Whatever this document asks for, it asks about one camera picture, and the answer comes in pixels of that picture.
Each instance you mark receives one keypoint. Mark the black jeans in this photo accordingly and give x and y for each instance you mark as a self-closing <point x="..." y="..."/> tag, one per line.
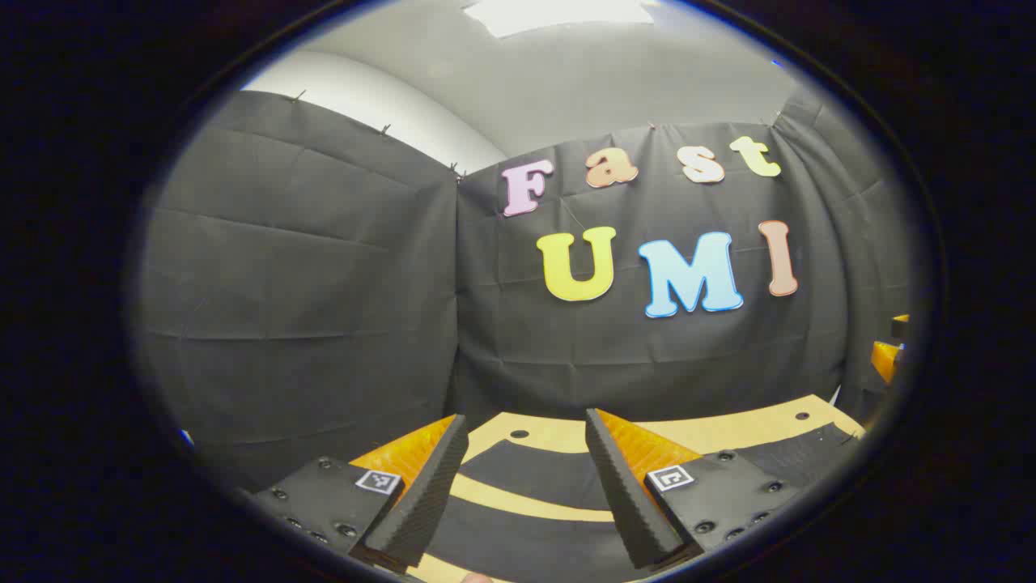
<point x="526" y="478"/>

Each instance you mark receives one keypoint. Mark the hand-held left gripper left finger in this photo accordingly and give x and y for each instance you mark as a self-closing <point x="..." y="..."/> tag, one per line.
<point x="429" y="494"/>

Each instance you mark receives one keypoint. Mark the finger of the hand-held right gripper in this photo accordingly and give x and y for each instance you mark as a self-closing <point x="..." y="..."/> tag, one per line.
<point x="886" y="358"/>

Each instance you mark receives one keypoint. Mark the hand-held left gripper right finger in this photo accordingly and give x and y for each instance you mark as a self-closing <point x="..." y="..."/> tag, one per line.
<point x="619" y="494"/>

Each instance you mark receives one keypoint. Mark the black backdrop cloth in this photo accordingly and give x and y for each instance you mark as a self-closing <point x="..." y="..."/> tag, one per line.
<point x="324" y="283"/>

